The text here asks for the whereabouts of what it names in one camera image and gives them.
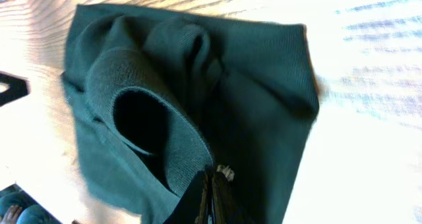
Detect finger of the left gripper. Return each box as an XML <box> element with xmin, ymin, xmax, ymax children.
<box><xmin>1</xmin><ymin>72</ymin><xmax>30</xmax><ymax>106</ymax></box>

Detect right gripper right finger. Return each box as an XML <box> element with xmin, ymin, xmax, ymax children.
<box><xmin>211</xmin><ymin>172</ymin><xmax>254</xmax><ymax>224</ymax></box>

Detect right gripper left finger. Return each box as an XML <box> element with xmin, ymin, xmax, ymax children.
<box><xmin>164</xmin><ymin>171</ymin><xmax>209</xmax><ymax>224</ymax></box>

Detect black polo shirt with logo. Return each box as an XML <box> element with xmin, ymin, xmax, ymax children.
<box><xmin>61</xmin><ymin>4</ymin><xmax>319</xmax><ymax>223</ymax></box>

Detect person in blue trousers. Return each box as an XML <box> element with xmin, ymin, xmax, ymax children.
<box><xmin>1</xmin><ymin>185</ymin><xmax>60</xmax><ymax>224</ymax></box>

